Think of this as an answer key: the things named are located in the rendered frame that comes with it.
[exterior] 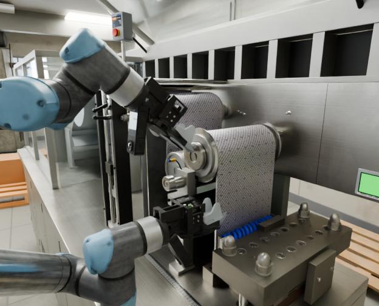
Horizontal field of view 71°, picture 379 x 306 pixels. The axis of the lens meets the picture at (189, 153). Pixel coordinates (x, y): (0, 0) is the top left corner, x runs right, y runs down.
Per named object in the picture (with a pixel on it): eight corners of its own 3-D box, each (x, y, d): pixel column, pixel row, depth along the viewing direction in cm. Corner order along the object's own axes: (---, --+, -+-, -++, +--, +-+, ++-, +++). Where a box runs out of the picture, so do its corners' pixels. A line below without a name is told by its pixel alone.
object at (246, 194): (214, 240, 73) (215, 175, 69) (268, 215, 87) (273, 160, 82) (215, 240, 73) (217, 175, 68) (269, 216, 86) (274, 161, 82)
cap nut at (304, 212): (294, 214, 86) (296, 201, 85) (301, 211, 88) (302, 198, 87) (305, 219, 83) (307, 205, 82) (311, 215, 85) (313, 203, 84)
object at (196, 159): (186, 169, 74) (183, 142, 73) (192, 167, 75) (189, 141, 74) (203, 172, 68) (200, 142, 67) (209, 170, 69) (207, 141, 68)
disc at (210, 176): (184, 176, 79) (182, 125, 76) (185, 175, 79) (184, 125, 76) (218, 188, 67) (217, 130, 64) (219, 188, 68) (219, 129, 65)
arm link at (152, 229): (147, 261, 56) (131, 243, 62) (166, 254, 59) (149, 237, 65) (146, 229, 54) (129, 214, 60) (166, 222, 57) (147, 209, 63)
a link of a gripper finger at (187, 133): (209, 137, 68) (184, 115, 63) (197, 157, 67) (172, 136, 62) (201, 136, 70) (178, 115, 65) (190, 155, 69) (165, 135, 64)
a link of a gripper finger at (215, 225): (223, 222, 67) (195, 233, 62) (223, 228, 67) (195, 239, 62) (211, 215, 70) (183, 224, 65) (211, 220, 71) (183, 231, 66)
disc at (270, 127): (243, 162, 94) (243, 119, 91) (244, 162, 94) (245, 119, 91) (279, 170, 82) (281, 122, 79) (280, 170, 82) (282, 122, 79)
